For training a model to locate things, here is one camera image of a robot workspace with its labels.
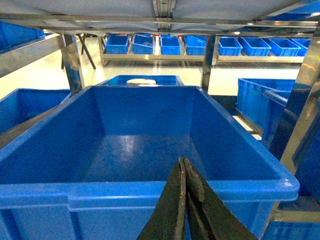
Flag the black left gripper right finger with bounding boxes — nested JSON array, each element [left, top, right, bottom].
[[183, 158, 257, 240]]

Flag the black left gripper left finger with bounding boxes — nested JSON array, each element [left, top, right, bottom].
[[137, 157, 186, 240]]

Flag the large blue bin left shelf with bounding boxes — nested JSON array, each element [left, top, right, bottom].
[[0, 86, 300, 240]]

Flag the blue bin right side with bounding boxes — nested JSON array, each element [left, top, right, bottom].
[[236, 78, 295, 129]]

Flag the blue bin behind with white object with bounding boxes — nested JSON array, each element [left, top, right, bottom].
[[98, 75, 184, 86]]

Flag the far rack tilted blue bin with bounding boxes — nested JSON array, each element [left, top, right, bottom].
[[184, 35, 207, 56]]

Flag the blue bin far left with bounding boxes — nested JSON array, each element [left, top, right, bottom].
[[0, 88, 71, 133]]

